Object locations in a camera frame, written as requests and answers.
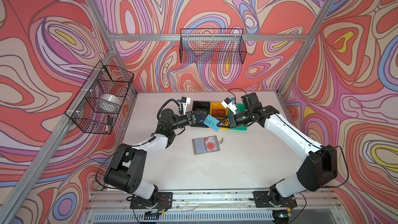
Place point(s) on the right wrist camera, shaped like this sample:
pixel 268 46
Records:
pixel 229 103

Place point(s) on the red VIP card in bin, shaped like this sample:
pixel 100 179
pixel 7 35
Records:
pixel 218 112

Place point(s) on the white april card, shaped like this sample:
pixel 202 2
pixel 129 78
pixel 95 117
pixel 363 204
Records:
pixel 211 144

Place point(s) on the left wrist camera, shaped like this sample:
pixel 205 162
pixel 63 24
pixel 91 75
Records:
pixel 183 103

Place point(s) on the silver tape roll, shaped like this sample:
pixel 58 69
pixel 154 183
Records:
pixel 111 98

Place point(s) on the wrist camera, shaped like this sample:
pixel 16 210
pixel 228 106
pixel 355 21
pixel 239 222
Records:
pixel 183 103
pixel 229 103

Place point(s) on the teal VIP card from holder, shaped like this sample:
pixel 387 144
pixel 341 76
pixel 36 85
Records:
pixel 211 123

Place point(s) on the black wire basket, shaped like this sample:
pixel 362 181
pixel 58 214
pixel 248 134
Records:
pixel 93 115
pixel 212 46

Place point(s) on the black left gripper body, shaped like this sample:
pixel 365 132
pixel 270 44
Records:
pixel 180 122

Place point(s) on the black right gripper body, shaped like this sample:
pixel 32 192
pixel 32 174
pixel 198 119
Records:
pixel 240 119

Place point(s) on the black wire basket left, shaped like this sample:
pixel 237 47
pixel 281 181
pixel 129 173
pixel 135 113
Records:
pixel 93 115

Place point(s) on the black plastic bin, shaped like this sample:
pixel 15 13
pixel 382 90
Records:
pixel 201 108

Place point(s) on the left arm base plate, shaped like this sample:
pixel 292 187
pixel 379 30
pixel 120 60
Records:
pixel 159 201

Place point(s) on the green plastic bin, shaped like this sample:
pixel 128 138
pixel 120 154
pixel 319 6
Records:
pixel 241 109

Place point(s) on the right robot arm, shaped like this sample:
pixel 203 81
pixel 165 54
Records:
pixel 319 163

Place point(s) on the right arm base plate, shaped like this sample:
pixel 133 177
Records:
pixel 268 199

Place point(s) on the aluminium front rail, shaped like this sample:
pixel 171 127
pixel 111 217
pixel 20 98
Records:
pixel 221 206

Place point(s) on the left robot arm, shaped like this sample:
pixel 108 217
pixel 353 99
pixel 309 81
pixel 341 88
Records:
pixel 125 170

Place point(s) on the black wire basket back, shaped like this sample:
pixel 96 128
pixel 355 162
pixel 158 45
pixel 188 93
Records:
pixel 212 46

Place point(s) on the yellow plastic bin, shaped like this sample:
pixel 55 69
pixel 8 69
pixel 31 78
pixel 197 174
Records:
pixel 217 105

